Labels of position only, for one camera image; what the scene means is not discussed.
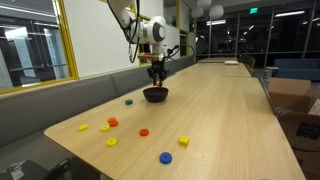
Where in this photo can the black bowl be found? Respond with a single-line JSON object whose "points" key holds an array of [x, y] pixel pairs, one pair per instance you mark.
{"points": [[155, 96]]}

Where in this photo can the red-orange disc with hole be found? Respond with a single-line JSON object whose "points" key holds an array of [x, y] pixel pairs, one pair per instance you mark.
{"points": [[113, 124]]}

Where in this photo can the light orange disc with hole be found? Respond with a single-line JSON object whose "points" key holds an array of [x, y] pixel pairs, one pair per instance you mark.
{"points": [[111, 119]]}

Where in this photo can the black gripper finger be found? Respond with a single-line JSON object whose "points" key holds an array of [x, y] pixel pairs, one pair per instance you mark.
{"points": [[163, 77], [153, 77]]}

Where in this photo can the white globe lamp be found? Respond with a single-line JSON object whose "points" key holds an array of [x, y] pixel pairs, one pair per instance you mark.
{"points": [[197, 12], [204, 2], [216, 11]]}

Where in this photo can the green exit sign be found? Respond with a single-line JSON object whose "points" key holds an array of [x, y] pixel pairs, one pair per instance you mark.
{"points": [[253, 10]]}

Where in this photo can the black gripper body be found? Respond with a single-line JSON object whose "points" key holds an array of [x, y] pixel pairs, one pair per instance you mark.
{"points": [[157, 67]]}

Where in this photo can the green cube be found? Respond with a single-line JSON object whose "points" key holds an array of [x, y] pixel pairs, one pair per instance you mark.
{"points": [[128, 101]]}

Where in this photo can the yellow cube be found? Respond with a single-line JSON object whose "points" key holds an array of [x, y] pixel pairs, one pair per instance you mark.
{"points": [[183, 140]]}

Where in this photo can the blue disc with hole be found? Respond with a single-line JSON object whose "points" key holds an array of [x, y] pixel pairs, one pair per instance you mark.
{"points": [[165, 157]]}

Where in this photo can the black equipment case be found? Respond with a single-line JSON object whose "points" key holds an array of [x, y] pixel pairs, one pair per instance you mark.
{"points": [[33, 170]]}

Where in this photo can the yellow framed glass window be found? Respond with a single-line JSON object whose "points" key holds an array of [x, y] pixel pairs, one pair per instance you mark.
{"points": [[68, 40]]}

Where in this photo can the yellow disc with hole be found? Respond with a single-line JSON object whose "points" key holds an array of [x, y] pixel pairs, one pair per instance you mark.
{"points": [[112, 142], [105, 128]]}

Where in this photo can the light wooden table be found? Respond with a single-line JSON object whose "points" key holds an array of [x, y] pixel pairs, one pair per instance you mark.
{"points": [[216, 70], [218, 60]]}

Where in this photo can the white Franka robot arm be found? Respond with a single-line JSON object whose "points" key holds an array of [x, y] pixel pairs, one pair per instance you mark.
{"points": [[150, 31]]}

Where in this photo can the white stool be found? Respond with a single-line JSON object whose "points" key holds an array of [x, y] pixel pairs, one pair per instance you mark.
{"points": [[271, 70]]}

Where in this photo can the dark wooden chair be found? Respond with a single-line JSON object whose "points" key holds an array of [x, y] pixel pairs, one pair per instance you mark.
{"points": [[250, 63]]}

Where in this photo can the grey upholstered bench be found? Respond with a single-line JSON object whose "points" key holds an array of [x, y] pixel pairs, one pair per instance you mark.
{"points": [[40, 110]]}

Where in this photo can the linear ceiling light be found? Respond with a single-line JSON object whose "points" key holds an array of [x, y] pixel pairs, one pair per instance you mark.
{"points": [[289, 13], [216, 22]]}

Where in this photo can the blue sofa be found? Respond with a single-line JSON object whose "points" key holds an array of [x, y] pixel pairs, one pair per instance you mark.
{"points": [[296, 68]]}

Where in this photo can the cardboard box with label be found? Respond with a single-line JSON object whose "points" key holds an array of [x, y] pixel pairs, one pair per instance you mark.
{"points": [[300, 133]]}

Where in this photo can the small yellow square block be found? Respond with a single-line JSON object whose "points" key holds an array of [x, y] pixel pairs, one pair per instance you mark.
{"points": [[83, 127]]}

